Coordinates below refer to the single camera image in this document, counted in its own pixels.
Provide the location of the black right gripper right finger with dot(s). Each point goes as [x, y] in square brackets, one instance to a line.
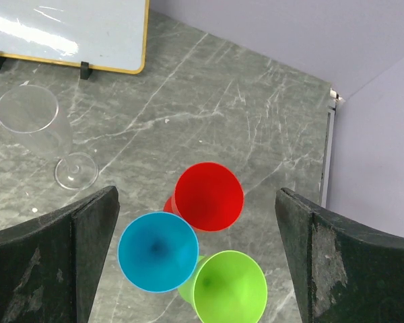
[342, 270]

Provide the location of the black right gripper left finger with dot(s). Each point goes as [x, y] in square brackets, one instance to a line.
[50, 266]

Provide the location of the clear ribbed wine glass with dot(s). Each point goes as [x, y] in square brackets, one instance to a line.
[32, 114]

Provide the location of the green plastic goblet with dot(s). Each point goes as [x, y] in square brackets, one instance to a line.
[228, 286]

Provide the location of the blue plastic goblet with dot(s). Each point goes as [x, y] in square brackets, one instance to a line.
[158, 252]

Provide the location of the red plastic goblet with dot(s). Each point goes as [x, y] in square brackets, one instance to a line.
[208, 196]

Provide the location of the gold framed whiteboard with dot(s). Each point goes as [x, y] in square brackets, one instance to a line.
[90, 35]

